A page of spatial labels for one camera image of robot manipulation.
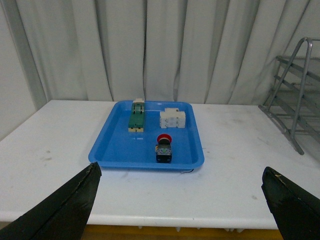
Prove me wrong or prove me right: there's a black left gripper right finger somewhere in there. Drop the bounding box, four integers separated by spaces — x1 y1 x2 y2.
261 166 320 240

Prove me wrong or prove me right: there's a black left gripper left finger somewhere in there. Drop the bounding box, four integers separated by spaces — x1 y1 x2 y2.
0 162 102 240

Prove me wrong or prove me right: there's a red emergency stop button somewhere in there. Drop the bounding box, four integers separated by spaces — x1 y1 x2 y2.
155 133 173 164

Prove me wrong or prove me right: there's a silver mesh three-tier rack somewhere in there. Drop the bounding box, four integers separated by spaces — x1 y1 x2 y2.
259 37 320 155

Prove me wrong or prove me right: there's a blue plastic tray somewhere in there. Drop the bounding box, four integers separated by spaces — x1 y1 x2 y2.
88 100 205 172

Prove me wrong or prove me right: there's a green terminal block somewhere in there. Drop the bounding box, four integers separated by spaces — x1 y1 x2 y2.
128 98 146 133

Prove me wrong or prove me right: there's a white circuit breaker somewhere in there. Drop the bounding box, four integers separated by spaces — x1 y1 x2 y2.
159 108 186 129

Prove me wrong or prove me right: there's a grey curtain backdrop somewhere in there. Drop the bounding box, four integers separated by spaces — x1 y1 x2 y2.
0 0 320 109

